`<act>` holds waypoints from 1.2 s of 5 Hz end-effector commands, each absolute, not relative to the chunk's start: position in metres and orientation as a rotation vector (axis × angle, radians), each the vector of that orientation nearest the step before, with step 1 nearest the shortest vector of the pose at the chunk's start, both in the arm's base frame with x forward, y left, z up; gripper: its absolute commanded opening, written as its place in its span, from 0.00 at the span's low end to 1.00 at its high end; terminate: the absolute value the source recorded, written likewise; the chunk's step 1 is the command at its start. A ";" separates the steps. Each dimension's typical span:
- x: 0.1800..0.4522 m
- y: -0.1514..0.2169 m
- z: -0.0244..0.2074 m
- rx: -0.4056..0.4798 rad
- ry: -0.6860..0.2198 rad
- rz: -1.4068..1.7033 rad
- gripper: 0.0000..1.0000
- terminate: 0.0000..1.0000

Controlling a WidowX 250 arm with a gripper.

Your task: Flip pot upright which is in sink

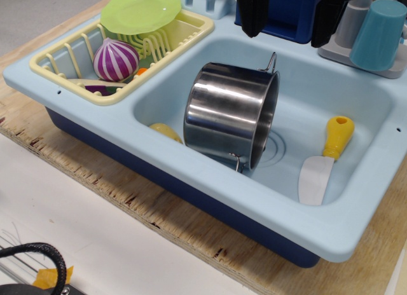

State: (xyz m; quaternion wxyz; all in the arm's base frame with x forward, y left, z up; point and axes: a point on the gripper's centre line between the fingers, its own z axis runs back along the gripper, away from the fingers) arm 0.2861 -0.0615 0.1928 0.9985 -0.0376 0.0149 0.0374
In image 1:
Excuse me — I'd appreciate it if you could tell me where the yellow toy potato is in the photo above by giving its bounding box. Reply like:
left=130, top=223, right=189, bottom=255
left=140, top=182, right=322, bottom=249
left=149, top=123, right=183, bottom=144

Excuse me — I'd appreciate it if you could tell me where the green plastic plate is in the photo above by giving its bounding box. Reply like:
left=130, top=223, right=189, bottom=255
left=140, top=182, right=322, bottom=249
left=100, top=0, right=182, bottom=35

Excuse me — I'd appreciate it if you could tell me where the grey cup holder stand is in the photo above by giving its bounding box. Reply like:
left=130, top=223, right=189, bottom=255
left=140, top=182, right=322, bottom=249
left=317, top=0, right=407, bottom=79

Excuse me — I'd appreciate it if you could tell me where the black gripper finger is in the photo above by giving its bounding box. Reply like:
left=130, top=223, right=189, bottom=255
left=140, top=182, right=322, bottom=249
left=311, top=0, right=351, bottom=48
left=237, top=0, right=269, bottom=38

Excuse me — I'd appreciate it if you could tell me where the stainless steel pot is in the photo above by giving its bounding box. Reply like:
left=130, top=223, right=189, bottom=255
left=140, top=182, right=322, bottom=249
left=183, top=53, right=280, bottom=172

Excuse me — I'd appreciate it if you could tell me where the yellow tape piece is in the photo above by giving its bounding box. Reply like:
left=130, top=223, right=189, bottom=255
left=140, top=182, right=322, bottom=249
left=32, top=266, right=74, bottom=290

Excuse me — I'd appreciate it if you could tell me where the teal plastic cup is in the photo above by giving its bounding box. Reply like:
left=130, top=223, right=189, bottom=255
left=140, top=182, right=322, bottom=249
left=350, top=0, right=406, bottom=71

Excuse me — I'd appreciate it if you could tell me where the yellow handled toy knife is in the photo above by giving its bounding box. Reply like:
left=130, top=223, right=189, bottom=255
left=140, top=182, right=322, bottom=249
left=298, top=116, right=355, bottom=206

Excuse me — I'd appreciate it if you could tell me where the wooden plywood board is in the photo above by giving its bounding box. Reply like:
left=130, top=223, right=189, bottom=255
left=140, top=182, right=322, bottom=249
left=0, top=0, right=407, bottom=295

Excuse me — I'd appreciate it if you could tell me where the yellow dish rack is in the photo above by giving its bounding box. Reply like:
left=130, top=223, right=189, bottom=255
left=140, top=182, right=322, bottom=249
left=29, top=10, right=214, bottom=106

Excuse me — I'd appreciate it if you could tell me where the orange toy carrot piece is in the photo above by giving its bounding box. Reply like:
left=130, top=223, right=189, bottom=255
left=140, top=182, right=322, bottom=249
left=136, top=67, right=148, bottom=76

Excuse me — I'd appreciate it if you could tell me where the purple striped toy onion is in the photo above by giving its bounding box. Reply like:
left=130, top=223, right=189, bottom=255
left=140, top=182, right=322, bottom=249
left=93, top=38, right=140, bottom=82

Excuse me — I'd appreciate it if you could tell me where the purple toy eggplant slice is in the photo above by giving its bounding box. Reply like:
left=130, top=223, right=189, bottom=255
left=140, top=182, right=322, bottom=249
left=85, top=84, right=126, bottom=96

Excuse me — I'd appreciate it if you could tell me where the grey plastic cup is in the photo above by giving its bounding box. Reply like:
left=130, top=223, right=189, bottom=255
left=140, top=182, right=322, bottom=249
left=335, top=0, right=371, bottom=49

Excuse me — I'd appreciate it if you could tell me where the black braided cable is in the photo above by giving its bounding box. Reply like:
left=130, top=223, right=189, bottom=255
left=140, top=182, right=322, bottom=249
left=0, top=242, right=67, bottom=292

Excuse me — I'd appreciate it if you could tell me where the light blue toy sink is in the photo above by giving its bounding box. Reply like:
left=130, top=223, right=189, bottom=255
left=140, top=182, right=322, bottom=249
left=3, top=0, right=406, bottom=268

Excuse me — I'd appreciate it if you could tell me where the dark blue box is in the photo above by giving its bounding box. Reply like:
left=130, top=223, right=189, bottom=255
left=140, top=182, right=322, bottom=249
left=235, top=0, right=320, bottom=44

